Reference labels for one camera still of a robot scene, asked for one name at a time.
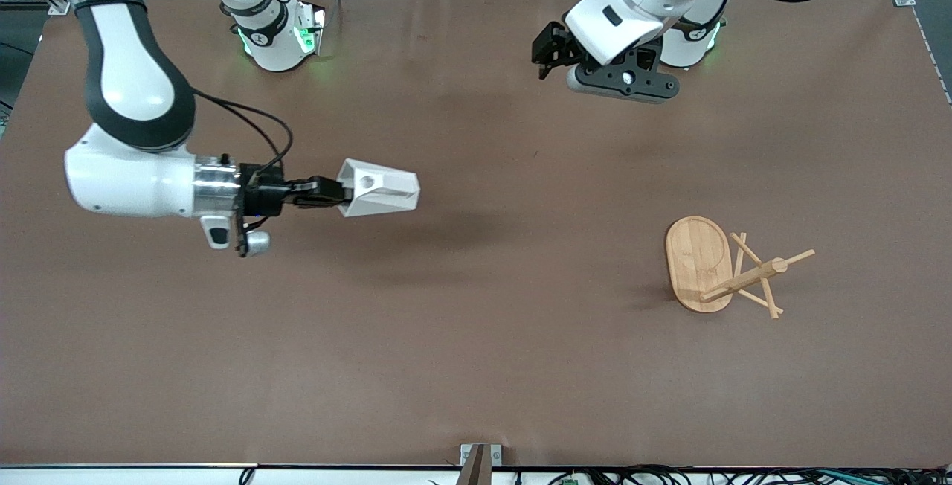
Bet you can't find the white hexagonal cup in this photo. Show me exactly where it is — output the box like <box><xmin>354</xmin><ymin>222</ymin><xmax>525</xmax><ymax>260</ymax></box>
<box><xmin>336</xmin><ymin>158</ymin><xmax>421</xmax><ymax>219</ymax></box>

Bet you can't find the wooden cup rack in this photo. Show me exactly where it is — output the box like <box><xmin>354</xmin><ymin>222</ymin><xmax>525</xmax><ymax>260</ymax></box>
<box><xmin>664</xmin><ymin>216</ymin><xmax>816</xmax><ymax>321</ymax></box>

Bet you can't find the brown table cover sheet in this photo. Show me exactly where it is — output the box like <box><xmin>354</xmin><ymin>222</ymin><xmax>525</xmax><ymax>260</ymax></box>
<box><xmin>0</xmin><ymin>0</ymin><xmax>952</xmax><ymax>469</ymax></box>

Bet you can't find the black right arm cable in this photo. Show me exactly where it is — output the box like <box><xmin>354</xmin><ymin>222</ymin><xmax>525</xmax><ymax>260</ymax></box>
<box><xmin>190</xmin><ymin>89</ymin><xmax>293</xmax><ymax>173</ymax></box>

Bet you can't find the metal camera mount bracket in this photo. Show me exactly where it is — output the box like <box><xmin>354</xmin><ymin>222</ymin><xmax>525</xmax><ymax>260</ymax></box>
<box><xmin>457</xmin><ymin>443</ymin><xmax>503</xmax><ymax>485</ymax></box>

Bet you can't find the tangled black cable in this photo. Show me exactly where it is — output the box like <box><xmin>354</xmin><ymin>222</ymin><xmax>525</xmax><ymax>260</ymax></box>
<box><xmin>580</xmin><ymin>465</ymin><xmax>952</xmax><ymax>485</ymax></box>

